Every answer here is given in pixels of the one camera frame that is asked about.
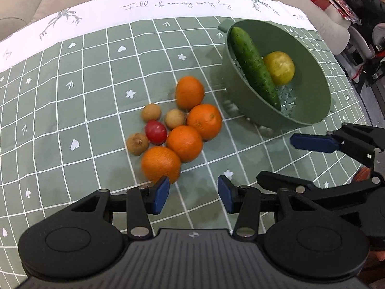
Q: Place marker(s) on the red cherry tomato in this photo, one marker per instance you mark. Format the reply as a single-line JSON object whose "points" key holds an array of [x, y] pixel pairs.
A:
{"points": [[156, 132]]}

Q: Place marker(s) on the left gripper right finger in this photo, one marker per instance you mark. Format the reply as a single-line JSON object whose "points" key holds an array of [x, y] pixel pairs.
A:
{"points": [[246, 202]]}

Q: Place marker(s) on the brown longan fruit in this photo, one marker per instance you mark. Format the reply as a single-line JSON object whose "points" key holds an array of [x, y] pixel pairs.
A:
{"points": [[174, 118], [137, 143], [151, 112]]}

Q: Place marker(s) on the yellow-green pear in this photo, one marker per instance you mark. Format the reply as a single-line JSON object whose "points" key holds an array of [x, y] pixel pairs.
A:
{"points": [[280, 67]]}

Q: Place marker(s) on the orange tangerine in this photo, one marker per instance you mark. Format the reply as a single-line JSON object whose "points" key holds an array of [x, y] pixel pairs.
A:
{"points": [[189, 92], [186, 142], [206, 119], [160, 161]]}

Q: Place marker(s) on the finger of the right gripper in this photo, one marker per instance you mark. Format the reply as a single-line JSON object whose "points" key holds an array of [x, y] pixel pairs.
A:
{"points": [[363, 143], [330, 199]]}

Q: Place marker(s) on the person in background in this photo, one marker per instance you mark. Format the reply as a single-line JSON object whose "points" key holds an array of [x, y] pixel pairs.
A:
{"points": [[371, 13]]}

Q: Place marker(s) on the green cucumber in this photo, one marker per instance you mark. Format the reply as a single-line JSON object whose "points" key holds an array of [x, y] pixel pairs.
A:
{"points": [[253, 66]]}

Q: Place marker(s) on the green colander bowl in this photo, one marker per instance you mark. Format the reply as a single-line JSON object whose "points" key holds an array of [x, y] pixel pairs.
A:
{"points": [[305, 101]]}

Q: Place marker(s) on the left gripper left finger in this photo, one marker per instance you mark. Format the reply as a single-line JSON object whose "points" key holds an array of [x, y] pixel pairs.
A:
{"points": [[137, 203]]}

